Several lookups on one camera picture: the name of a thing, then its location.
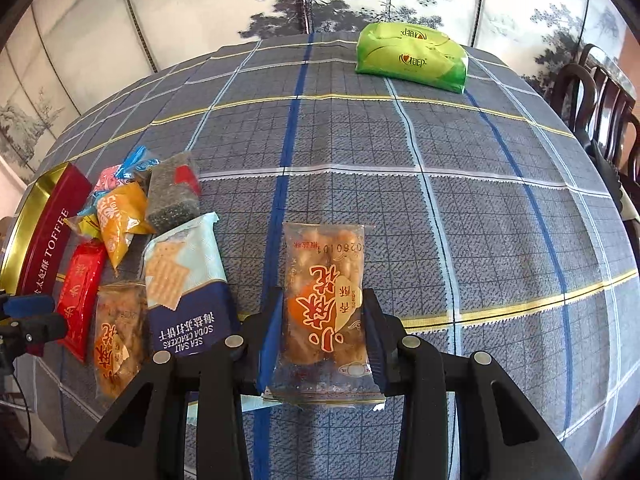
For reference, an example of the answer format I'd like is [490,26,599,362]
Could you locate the dark seaweed snack block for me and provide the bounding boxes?
[145,152,201,234]

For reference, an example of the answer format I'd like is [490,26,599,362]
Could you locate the clear fried twist snack pack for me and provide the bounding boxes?
[268,222,382,406]

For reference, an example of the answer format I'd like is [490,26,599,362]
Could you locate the small yellow wrapped candy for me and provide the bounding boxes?
[64,214,102,240]

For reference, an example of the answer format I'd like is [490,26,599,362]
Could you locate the pink patterned candy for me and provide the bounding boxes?
[93,165,127,193]

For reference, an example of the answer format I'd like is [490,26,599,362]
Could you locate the blue soda cracker pack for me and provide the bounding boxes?
[143,212,240,356]

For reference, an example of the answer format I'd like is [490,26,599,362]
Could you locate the blue candy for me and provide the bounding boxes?
[115,145,160,180]

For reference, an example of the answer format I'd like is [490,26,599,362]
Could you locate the green tissue pack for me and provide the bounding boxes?
[355,22,469,94]

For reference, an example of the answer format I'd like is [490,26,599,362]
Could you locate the red snack packet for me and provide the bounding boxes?
[56,240,106,363]

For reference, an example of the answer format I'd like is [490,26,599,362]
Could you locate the red gold toffee tin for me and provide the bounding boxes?
[1,162,92,311]

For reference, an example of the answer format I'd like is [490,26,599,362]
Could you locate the dark wooden chair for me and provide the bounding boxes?
[547,44,639,256]

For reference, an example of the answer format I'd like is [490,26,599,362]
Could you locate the orange snack packet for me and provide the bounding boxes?
[96,182,155,275]

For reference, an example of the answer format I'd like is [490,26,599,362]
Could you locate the painted folding screen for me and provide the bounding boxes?
[1,0,639,181]

